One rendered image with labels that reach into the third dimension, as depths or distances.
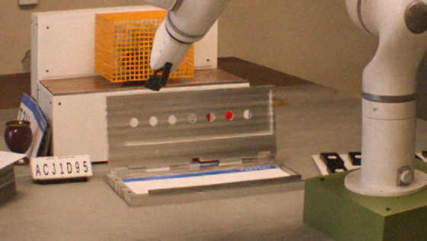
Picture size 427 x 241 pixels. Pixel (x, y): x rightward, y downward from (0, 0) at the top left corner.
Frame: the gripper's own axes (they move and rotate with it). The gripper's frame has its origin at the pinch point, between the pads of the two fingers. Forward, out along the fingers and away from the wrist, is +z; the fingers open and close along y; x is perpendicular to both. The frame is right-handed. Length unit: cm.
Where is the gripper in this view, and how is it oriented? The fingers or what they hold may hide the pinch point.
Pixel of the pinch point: (155, 66)
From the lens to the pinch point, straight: 179.0
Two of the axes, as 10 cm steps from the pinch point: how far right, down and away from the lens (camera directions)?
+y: -0.9, 8.5, -5.2
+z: -3.9, 4.5, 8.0
